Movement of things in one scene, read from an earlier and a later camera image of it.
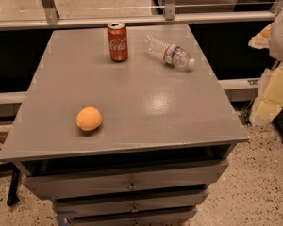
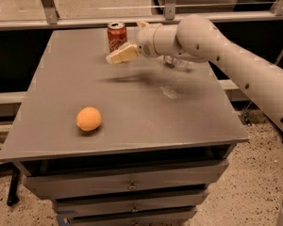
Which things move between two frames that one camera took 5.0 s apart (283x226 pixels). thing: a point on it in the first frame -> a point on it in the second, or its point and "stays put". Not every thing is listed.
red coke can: [118, 41] stays put
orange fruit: [89, 119] stays put
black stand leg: [12, 198] stays put
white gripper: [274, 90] -> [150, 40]
